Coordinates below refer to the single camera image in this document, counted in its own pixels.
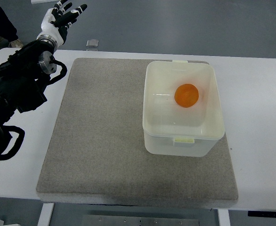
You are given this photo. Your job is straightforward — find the white table leg right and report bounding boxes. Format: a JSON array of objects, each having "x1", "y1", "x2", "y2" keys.
[{"x1": 218, "y1": 209, "x2": 231, "y2": 226}]

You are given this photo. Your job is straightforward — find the black table control panel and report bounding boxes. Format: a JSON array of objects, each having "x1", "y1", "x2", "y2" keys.
[{"x1": 248, "y1": 211, "x2": 276, "y2": 218}]

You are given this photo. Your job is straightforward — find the white object top edge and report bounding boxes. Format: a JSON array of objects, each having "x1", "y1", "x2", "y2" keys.
[{"x1": 31, "y1": 0, "x2": 55, "y2": 4}]

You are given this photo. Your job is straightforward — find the beige right shoe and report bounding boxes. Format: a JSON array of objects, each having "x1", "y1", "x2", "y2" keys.
[{"x1": 9, "y1": 39, "x2": 23, "y2": 48}]

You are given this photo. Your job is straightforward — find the orange fruit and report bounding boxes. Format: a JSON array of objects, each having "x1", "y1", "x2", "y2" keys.
[{"x1": 174, "y1": 83, "x2": 199, "y2": 108}]

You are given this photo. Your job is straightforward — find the white table leg left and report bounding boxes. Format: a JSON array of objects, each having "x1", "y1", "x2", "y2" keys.
[{"x1": 37, "y1": 203, "x2": 54, "y2": 226}]

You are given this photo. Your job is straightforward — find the white plastic box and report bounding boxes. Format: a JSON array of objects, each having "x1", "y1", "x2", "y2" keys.
[{"x1": 142, "y1": 61, "x2": 225, "y2": 157}]

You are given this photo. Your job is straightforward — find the grey felt mat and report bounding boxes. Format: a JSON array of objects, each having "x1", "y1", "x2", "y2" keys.
[{"x1": 36, "y1": 58, "x2": 238, "y2": 208}]

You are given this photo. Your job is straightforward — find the white table leg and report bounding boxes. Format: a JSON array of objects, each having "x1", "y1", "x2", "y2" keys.
[
  {"x1": 37, "y1": 203, "x2": 54, "y2": 226},
  {"x1": 218, "y1": 209, "x2": 231, "y2": 226}
]

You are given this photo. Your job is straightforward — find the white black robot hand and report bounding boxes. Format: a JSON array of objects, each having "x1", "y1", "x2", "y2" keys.
[{"x1": 37, "y1": 0, "x2": 87, "y2": 48}]

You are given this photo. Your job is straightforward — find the small clear floor plate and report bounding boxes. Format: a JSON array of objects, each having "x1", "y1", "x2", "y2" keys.
[{"x1": 86, "y1": 39, "x2": 99, "y2": 48}]

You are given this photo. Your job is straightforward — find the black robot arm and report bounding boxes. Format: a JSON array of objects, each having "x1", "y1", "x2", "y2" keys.
[{"x1": 0, "y1": 34, "x2": 67, "y2": 161}]

